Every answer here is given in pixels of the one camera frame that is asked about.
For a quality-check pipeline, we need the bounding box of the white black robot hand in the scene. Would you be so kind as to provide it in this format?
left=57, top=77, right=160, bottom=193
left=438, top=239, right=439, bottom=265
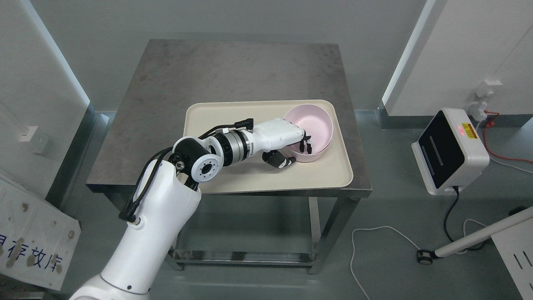
left=245, top=118, right=312, bottom=169

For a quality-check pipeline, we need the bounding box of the pink bowl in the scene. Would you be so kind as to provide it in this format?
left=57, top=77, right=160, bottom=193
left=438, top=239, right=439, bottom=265
left=284, top=104, right=334, bottom=163

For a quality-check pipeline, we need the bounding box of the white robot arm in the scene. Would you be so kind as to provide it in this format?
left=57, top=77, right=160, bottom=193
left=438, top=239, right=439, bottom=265
left=72, top=118, right=254, bottom=300

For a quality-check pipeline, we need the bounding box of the beige plastic tray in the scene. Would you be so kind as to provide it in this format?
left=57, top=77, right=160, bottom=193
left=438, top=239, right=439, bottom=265
left=184, top=100, right=354, bottom=194

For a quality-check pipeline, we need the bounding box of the stainless steel table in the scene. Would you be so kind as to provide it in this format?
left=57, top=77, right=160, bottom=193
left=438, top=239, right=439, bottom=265
left=86, top=39, right=373, bottom=275

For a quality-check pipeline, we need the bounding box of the white black box device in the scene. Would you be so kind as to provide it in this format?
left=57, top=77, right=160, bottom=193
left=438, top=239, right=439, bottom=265
left=411, top=108, right=490, bottom=196

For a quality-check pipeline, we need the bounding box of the white wheeled stand leg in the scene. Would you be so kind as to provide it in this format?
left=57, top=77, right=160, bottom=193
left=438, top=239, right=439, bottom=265
left=416, top=207, right=533, bottom=265

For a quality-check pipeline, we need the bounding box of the white sign board blue text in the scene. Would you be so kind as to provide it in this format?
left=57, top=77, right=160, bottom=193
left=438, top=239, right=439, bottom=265
left=0, top=179, right=81, bottom=291

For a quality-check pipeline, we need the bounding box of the white perforated panel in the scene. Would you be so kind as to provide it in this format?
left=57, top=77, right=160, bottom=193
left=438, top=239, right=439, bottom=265
left=491, top=225, right=533, bottom=300

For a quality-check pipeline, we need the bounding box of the white floor cable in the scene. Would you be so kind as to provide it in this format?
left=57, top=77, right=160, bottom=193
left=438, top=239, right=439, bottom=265
left=349, top=218, right=488, bottom=300

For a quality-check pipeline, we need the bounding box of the black power cable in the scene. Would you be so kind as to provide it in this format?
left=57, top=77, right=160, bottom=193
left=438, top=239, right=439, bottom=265
left=442, top=186, right=488, bottom=250

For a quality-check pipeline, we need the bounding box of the white wall socket plug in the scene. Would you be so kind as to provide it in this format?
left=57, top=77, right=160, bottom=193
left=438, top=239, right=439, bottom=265
left=468, top=80, right=503, bottom=123

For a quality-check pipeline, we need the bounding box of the red cable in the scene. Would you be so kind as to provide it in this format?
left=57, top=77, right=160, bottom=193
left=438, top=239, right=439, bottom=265
left=482, top=110, right=533, bottom=163

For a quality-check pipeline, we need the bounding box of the white wall switch box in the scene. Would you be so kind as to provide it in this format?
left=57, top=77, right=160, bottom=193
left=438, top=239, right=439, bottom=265
left=19, top=126, right=50, bottom=155

